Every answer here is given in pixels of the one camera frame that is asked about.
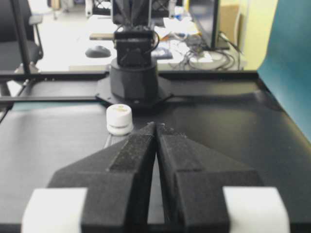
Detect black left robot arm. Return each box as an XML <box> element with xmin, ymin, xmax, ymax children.
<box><xmin>96</xmin><ymin>0</ymin><xmax>173</xmax><ymax>108</ymax></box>

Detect black computer monitor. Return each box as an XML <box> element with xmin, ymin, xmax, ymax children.
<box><xmin>189</xmin><ymin>0</ymin><xmax>229</xmax><ymax>51</ymax></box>

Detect black office chair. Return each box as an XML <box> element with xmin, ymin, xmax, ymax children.
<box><xmin>0</xmin><ymin>0</ymin><xmax>44</xmax><ymax>71</ymax></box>

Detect tangled black cables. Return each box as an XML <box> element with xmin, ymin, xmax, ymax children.
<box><xmin>170</xmin><ymin>31</ymin><xmax>246</xmax><ymax>71</ymax></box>

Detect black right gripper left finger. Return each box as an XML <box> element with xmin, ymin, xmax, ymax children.
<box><xmin>21</xmin><ymin>122</ymin><xmax>156</xmax><ymax>233</ymax></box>

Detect black computer mouse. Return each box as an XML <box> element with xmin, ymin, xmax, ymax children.
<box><xmin>85</xmin><ymin>46</ymin><xmax>111</xmax><ymax>58</ymax></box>

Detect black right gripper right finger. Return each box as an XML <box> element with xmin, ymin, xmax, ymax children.
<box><xmin>156</xmin><ymin>124</ymin><xmax>290</xmax><ymax>233</ymax></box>

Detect clear plastic bottle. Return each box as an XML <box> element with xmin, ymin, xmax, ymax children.
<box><xmin>104</xmin><ymin>133</ymin><xmax>130</xmax><ymax>149</ymax></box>

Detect white bottle cap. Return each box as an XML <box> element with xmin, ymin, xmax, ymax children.
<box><xmin>106</xmin><ymin>104</ymin><xmax>134</xmax><ymax>136</ymax></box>

